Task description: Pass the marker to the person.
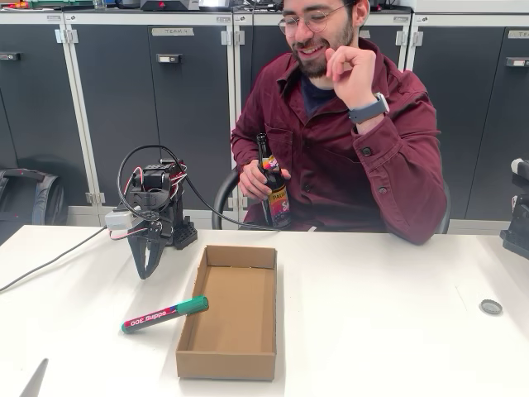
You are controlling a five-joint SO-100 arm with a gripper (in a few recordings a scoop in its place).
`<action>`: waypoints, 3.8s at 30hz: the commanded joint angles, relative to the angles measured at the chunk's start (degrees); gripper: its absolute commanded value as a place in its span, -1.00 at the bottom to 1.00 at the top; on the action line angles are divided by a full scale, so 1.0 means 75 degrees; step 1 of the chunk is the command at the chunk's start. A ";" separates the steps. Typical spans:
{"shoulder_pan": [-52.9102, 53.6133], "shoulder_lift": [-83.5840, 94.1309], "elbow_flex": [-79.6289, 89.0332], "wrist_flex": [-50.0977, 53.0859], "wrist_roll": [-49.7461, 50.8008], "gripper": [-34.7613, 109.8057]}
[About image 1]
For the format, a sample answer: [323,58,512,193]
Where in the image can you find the green edding marker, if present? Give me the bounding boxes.
[121,294,210,335]

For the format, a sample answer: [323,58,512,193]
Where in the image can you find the dark glass beer bottle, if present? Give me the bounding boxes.
[255,132,293,231]

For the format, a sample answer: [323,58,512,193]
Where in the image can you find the person's left forearm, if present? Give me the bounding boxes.
[350,103,450,246]

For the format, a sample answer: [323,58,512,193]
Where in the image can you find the person's right forearm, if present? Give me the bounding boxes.
[230,132,265,170]

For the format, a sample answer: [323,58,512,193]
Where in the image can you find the person's right hand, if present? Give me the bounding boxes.
[238,159,293,203]

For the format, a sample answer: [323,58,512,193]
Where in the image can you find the person's left hand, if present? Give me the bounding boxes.
[325,44,388,111]

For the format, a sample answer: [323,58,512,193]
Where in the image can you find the black office chair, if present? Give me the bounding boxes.
[211,166,451,235]

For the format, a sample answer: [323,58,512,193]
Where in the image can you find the open cardboard box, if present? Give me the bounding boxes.
[175,244,279,381]

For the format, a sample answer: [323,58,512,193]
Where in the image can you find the black backpack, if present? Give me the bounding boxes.
[0,167,69,245]

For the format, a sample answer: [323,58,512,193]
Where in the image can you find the team tape label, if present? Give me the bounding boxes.
[150,26,194,37]

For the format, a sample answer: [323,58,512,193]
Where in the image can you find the man in maroon shirt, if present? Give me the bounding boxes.
[230,0,450,246]

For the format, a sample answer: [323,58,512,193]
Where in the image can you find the black device with red mark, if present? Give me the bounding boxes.
[140,0,200,12]

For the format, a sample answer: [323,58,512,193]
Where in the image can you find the green flat box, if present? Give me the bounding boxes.
[28,0,94,9]

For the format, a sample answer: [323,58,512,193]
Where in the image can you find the metal bottle cap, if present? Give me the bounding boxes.
[479,298,504,316]

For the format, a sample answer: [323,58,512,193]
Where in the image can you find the grey gripper camera box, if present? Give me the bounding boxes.
[104,208,136,232]

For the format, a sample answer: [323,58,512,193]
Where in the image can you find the thick black camera cable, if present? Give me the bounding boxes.
[117,144,290,232]

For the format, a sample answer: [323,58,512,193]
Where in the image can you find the thin dark table cable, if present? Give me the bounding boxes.
[0,225,107,293]

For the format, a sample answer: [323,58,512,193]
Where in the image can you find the grey strap smartwatch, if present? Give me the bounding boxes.
[347,91,390,125]

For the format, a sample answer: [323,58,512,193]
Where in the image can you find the round wire-frame glasses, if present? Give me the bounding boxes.
[277,2,356,37]

